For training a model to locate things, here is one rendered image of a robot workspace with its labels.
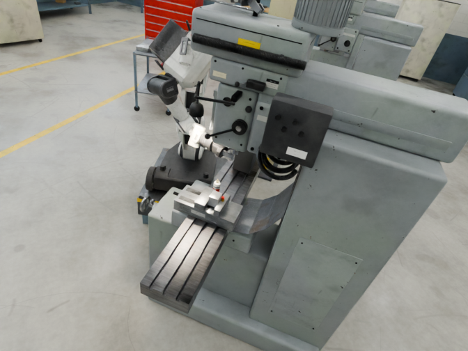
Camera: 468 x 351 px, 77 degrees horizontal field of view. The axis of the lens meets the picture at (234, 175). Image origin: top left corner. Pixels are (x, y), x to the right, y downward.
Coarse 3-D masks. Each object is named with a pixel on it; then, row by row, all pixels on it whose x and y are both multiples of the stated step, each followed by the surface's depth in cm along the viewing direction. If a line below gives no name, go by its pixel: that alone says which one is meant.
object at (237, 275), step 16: (160, 208) 189; (160, 224) 185; (272, 224) 193; (160, 240) 194; (256, 240) 180; (272, 240) 182; (224, 256) 181; (240, 256) 176; (256, 256) 172; (224, 272) 189; (240, 272) 184; (256, 272) 179; (208, 288) 205; (224, 288) 199; (240, 288) 193; (256, 288) 187
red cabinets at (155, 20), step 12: (144, 0) 583; (156, 0) 577; (168, 0) 571; (180, 0) 566; (192, 0) 561; (144, 12) 596; (156, 12) 589; (168, 12) 583; (180, 12) 579; (156, 24) 603; (180, 24) 591; (156, 36) 616
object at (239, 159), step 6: (246, 150) 190; (240, 156) 194; (246, 156) 192; (252, 156) 191; (234, 162) 198; (240, 162) 196; (246, 162) 195; (252, 162) 197; (234, 168) 200; (240, 168) 199; (246, 168) 197
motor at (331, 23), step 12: (300, 0) 106; (312, 0) 102; (324, 0) 100; (336, 0) 100; (348, 0) 102; (300, 12) 107; (312, 12) 103; (324, 12) 102; (336, 12) 102; (348, 12) 105; (300, 24) 107; (312, 24) 105; (324, 24) 104; (336, 24) 105; (336, 36) 108
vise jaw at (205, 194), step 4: (208, 188) 164; (204, 192) 161; (208, 192) 161; (200, 196) 158; (204, 196) 158; (208, 196) 159; (196, 200) 155; (200, 200) 155; (204, 200) 156; (196, 204) 154; (200, 204) 153; (204, 204) 153; (200, 208) 155; (204, 208) 154
